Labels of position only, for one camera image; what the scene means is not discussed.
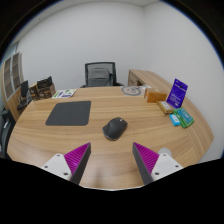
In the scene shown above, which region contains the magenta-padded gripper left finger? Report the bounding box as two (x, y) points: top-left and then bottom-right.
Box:
(42, 142), (92, 186)

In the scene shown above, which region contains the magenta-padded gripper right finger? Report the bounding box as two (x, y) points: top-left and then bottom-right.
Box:
(132, 142), (184, 186)

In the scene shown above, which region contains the black computer mouse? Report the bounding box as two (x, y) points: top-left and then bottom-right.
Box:
(102, 116), (129, 141)

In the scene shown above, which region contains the dark grey mouse pad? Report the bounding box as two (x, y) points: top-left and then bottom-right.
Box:
(45, 100), (92, 127)

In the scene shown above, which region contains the small blue packet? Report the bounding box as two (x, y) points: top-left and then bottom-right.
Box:
(169, 113), (181, 127)

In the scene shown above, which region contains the small tan box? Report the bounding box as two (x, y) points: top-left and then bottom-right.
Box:
(157, 100), (174, 115)

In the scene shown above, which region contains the green packet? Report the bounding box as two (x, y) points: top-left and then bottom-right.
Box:
(173, 107), (195, 129)

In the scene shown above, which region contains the orange-brown cardboard box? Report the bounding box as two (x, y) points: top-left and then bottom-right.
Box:
(143, 87), (168, 104)

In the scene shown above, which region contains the white printed leaflet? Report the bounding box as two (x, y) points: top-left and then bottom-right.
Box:
(51, 88), (78, 99)

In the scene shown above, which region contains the purple card package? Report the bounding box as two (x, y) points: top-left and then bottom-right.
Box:
(165, 78), (189, 109)

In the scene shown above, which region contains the brown printed cardboard box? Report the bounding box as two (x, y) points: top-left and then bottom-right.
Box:
(35, 83), (57, 100)

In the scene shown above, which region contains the large black padded chair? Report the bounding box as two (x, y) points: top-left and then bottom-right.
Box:
(0, 106), (16, 158)

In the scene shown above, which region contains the small dark cardboard box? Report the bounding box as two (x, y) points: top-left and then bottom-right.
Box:
(29, 83), (39, 101)

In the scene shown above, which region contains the black printed box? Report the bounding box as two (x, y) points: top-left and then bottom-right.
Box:
(36, 76), (54, 91)

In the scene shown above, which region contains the wooden side desk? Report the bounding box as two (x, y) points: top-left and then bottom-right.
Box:
(127, 68), (178, 93)

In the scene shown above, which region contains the grey backpack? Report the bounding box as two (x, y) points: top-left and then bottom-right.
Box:
(87, 67), (113, 87)

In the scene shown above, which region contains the small black swivel chair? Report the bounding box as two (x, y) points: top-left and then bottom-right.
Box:
(17, 79), (33, 111)

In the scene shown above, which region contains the black mesh office chair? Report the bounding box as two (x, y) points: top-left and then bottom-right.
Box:
(79, 61), (125, 89)

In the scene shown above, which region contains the wooden shelf unit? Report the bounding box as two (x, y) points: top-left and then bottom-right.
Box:
(1, 51), (26, 121)

